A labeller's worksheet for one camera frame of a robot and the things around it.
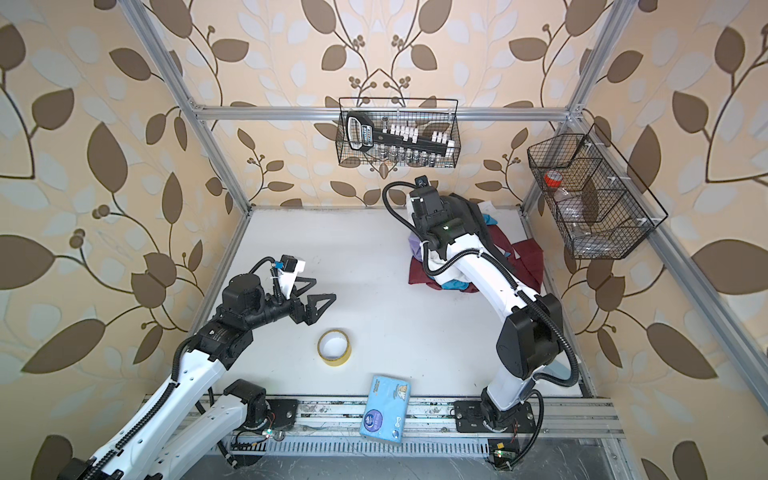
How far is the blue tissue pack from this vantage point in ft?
2.26

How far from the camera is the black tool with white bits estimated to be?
841 mm

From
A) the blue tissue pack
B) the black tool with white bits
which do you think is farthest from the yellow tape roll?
the black tool with white bits

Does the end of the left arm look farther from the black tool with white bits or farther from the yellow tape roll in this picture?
the black tool with white bits

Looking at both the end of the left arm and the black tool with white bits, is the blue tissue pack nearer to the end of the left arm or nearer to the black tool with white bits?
the end of the left arm

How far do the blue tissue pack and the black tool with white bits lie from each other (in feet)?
2.13

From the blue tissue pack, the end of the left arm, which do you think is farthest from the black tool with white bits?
the blue tissue pack

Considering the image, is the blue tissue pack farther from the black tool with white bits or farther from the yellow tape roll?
the black tool with white bits

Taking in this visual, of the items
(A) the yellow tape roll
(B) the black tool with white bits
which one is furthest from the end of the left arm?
(B) the black tool with white bits
